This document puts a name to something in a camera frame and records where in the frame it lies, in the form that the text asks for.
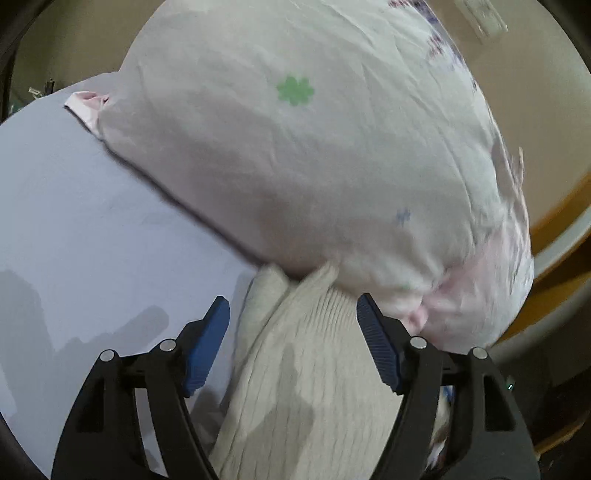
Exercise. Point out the light blue bed sheet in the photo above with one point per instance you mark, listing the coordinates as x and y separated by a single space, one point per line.
92 230

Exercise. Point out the white clover print pillow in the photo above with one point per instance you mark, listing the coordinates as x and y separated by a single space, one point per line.
314 152

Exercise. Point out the white wall switch plate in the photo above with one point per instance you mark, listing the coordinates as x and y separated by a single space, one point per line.
482 16

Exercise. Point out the cream ribbed knit garment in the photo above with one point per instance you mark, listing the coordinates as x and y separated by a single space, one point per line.
300 392

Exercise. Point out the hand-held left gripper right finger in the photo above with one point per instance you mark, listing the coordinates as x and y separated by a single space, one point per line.
379 347

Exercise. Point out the wooden bed frame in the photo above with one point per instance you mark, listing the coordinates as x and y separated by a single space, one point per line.
561 258

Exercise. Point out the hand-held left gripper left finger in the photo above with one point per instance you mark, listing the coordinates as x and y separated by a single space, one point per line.
206 347

